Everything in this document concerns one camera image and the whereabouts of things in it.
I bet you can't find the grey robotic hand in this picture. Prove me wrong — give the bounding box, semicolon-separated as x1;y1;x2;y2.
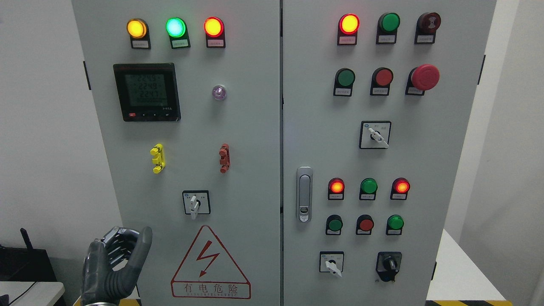
80;226;152;306

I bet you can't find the white rotary selector switch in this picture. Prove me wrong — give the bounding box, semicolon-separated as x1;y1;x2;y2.
359;121;392;149
319;251;344;278
182;190;211;220

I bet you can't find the yellow indicator light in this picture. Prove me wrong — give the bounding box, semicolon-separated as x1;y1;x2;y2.
126;19;151;49

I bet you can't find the black device with antenna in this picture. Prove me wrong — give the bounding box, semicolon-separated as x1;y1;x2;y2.
0;228;57;282

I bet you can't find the red electric danger warning sticker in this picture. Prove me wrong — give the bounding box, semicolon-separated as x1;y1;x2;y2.
170;225;251;300

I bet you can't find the white table edge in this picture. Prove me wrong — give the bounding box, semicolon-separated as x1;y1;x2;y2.
0;281;65;306

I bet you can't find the yellow terminal connector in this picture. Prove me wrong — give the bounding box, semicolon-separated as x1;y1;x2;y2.
150;143;165;174

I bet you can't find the red terminal connector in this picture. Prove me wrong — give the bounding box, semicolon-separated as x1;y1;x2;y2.
219;143;231;174

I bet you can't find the black digital power meter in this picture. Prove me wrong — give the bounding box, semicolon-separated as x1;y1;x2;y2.
113;62;181;122

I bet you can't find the left grey cabinet door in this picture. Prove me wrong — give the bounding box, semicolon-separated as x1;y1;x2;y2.
73;0;281;290

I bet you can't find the grey cabinet door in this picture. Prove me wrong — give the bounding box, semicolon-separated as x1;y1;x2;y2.
282;0;497;306
73;0;281;290

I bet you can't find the small clear lamp bulb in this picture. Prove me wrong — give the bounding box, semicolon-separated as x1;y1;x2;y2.
212;85;227;101

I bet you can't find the green push button lower left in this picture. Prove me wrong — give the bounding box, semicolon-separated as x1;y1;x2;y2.
325;214;343;235

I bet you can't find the green push button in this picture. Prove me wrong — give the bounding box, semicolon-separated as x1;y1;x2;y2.
333;68;355;96
325;214;343;235

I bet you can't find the red lit indicator lower left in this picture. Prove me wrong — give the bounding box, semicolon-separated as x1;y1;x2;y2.
328;178;345;200

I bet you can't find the red lit indicator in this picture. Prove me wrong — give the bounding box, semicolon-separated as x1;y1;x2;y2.
390;178;411;200
337;14;360;46
328;178;345;200

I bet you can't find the green indicator light top left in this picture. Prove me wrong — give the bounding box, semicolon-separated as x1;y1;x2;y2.
165;17;191;49

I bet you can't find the red push button lower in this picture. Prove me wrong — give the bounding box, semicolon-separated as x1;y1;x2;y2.
355;214;374;235

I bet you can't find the red push button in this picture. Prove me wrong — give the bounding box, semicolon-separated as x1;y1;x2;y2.
370;67;393;96
355;214;374;235

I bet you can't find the red indicator light top left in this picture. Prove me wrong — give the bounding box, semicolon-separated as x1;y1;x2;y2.
204;16;226;48

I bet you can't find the green indicator lower middle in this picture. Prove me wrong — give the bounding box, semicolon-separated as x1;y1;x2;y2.
359;178;378;200

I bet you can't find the green indicator bottom right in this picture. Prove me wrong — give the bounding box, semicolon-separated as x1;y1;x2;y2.
386;215;404;235

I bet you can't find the green push button upper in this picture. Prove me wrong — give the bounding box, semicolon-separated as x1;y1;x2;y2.
333;68;355;96

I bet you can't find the red lit indicator lower right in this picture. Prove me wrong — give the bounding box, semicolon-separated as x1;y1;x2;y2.
390;178;411;200

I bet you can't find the right grey cabinet door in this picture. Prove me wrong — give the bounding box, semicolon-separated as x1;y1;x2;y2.
282;0;497;306

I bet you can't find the red push button upper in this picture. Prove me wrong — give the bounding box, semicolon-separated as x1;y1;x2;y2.
370;67;393;96

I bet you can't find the red lit indicator top right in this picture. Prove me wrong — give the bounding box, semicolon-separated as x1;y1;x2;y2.
337;14;360;46

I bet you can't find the white platform base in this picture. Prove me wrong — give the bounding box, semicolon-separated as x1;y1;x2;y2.
74;229;507;306

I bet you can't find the red emergency stop mushroom button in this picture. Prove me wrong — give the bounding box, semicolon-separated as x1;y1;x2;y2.
405;64;440;96

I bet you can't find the green indicator top right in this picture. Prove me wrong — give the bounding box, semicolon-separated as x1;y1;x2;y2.
376;12;400;44

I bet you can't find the dark red buzzer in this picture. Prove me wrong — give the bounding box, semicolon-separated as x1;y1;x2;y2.
414;12;441;44

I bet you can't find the silver door latch handle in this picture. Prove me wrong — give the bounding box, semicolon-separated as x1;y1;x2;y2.
297;166;313;223

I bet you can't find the white rotary selector switch bottom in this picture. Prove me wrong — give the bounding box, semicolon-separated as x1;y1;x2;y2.
319;251;344;278

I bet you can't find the black rotary knob switch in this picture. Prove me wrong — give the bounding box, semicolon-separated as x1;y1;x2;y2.
375;252;402;282

